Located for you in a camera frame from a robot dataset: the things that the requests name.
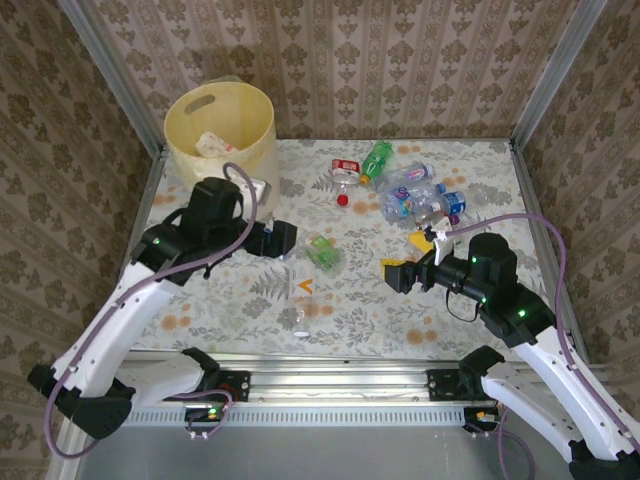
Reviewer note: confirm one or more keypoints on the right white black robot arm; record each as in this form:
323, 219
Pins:
575, 395

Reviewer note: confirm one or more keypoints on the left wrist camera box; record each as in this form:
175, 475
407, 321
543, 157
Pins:
260, 189

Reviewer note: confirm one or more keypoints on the aluminium frame post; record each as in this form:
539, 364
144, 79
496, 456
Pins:
114, 75
555, 75

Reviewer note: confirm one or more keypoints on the aluminium table side rail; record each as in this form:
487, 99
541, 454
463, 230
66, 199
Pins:
150, 185
534, 200

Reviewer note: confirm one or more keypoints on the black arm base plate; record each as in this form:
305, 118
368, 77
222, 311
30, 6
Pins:
440, 387
240, 385

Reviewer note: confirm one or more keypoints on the black power connector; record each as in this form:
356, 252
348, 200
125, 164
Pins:
200, 414
480, 420

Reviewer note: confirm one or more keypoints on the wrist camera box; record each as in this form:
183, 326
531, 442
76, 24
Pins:
442, 240
260, 189

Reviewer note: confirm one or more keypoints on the grey metal panel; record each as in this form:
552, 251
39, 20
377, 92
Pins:
325, 455

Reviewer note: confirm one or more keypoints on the crushed bottle colourful label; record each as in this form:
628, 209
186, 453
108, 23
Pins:
400, 197

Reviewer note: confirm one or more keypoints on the aluminium front rail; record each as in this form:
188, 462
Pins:
340, 380

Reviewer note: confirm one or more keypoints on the yellow plastic bin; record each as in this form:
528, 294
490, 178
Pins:
250, 115

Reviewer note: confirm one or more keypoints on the white label bottle orange mark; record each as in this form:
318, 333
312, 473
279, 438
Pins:
302, 280

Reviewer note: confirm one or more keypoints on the green label bottle white cap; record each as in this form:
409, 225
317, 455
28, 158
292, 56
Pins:
322, 250

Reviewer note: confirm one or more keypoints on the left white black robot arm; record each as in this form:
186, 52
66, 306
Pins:
115, 320

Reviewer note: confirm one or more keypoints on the clear bottle purple white label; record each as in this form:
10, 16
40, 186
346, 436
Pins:
412, 174

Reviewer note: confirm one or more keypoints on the white bottle red print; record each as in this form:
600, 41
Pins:
212, 145

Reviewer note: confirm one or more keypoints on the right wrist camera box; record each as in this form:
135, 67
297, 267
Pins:
442, 240

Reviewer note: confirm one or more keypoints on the blue label water bottle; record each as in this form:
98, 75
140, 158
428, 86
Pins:
454, 202

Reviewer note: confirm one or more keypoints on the green bottle yellow cap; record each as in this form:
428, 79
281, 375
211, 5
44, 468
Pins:
376, 159

